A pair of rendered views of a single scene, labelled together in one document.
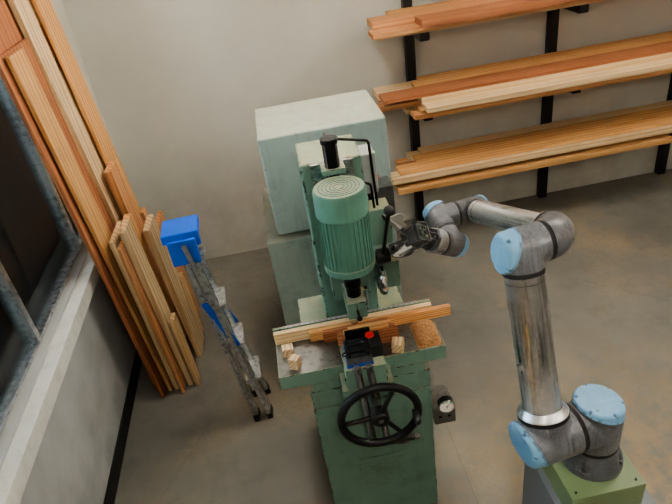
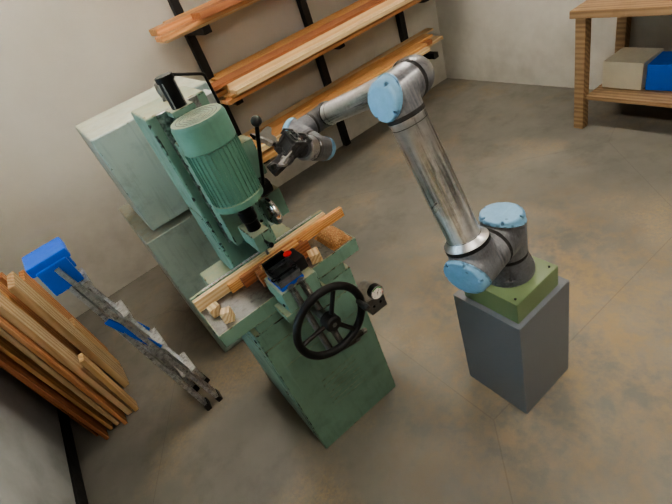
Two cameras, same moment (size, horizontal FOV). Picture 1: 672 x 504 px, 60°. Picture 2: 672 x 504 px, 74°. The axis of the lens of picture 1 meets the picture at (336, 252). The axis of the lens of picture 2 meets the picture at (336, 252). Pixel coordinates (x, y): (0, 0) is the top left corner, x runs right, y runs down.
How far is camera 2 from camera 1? 0.58 m
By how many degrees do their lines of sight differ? 17
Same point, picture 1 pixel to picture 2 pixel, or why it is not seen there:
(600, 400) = (502, 212)
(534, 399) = (459, 229)
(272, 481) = (249, 450)
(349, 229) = (226, 153)
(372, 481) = (340, 395)
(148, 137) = not seen: outside the picture
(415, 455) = (365, 353)
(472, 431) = (391, 320)
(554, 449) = (491, 265)
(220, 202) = (83, 248)
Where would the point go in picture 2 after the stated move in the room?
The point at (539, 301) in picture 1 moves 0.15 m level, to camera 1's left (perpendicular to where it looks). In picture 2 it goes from (431, 133) to (391, 159)
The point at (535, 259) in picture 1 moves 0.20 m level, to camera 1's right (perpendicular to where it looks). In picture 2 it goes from (414, 93) to (467, 62)
